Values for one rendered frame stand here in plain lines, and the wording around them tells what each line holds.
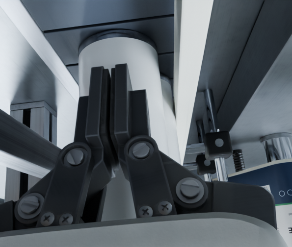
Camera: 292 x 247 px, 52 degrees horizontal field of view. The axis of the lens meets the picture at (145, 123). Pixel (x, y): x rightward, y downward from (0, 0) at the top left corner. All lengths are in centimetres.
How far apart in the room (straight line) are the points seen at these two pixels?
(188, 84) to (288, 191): 32
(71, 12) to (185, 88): 8
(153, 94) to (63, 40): 6
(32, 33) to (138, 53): 6
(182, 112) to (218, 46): 11
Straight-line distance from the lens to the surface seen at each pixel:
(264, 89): 30
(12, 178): 38
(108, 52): 17
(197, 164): 49
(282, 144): 47
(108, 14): 17
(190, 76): 16
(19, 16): 18
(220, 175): 36
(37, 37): 19
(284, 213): 47
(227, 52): 32
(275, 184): 47
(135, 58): 17
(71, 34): 19
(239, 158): 54
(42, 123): 39
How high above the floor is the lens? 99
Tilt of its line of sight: 19 degrees down
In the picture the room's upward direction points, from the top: 175 degrees clockwise
